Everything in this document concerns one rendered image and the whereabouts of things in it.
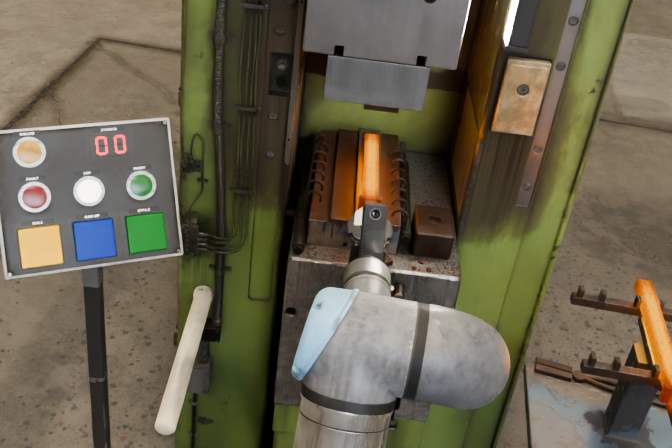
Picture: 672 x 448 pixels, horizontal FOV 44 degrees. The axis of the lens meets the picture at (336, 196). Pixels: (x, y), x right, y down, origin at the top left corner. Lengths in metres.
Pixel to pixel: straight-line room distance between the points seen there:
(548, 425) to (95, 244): 1.02
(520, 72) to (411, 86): 0.26
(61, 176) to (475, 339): 0.95
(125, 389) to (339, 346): 1.86
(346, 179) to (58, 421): 1.25
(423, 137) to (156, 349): 1.22
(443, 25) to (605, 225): 2.49
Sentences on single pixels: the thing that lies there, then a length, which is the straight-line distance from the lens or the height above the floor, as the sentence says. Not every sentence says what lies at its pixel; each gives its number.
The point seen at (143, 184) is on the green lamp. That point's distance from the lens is 1.69.
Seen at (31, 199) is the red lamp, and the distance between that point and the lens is 1.67.
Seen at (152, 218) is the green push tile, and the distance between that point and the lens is 1.69.
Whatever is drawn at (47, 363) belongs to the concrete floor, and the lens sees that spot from 2.90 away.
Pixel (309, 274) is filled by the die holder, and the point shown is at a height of 0.88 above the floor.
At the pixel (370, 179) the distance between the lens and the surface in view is 1.84.
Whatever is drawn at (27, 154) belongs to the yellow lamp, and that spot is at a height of 1.16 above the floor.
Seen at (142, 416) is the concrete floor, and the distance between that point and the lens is 2.70.
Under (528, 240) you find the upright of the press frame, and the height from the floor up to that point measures 0.90.
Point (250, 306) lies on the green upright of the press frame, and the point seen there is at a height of 0.60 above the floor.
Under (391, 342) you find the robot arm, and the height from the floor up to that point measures 1.35.
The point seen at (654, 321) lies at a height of 0.96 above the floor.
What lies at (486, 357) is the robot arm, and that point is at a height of 1.33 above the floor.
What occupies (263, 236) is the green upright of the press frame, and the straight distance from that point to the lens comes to 2.02.
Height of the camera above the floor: 1.99
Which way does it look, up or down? 32 degrees down
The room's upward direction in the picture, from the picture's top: 8 degrees clockwise
